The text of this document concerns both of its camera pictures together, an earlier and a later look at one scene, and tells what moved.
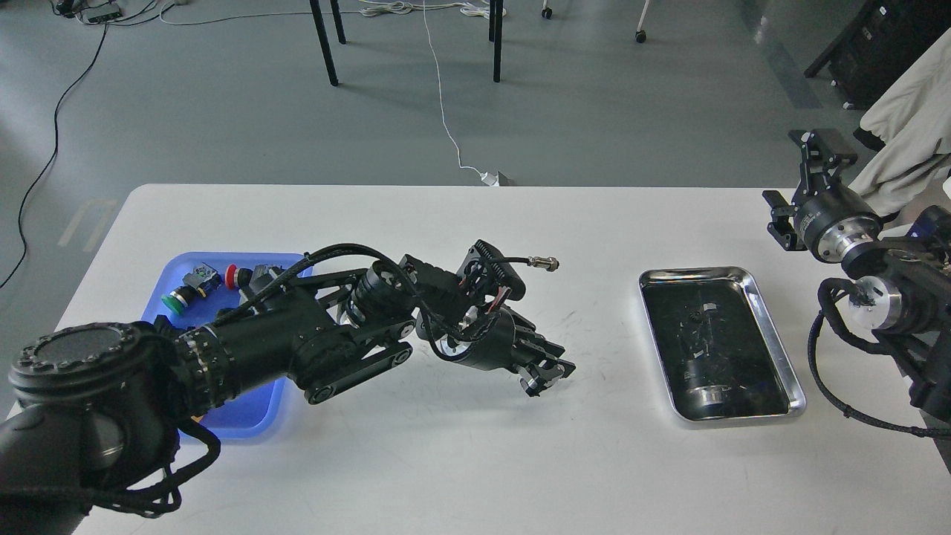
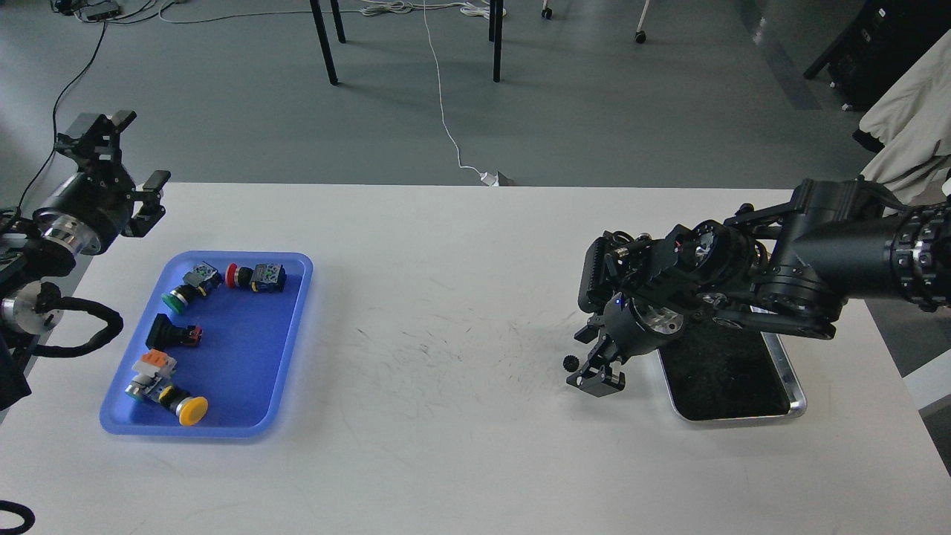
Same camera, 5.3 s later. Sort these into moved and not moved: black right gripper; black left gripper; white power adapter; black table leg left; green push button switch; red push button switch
Moved: black left gripper; black right gripper
Not moved: red push button switch; green push button switch; black table leg left; white power adapter
